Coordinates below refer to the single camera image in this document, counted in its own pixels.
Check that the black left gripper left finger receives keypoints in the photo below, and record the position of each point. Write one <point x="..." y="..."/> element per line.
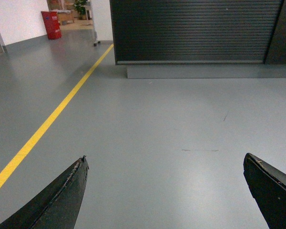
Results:
<point x="57" y="206"/>

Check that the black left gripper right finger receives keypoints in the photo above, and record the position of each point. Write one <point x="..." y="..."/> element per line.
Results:
<point x="267" y="185"/>

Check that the white rolling stand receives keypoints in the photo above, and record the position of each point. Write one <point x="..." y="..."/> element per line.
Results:
<point x="95" y="22"/>

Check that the black slatted checkout counter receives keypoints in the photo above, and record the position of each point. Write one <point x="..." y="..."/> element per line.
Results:
<point x="163" y="39"/>

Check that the red box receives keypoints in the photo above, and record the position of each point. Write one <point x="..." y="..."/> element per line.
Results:
<point x="52" y="25"/>

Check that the potted green plant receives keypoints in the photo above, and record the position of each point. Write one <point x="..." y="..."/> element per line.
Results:
<point x="79" y="6"/>

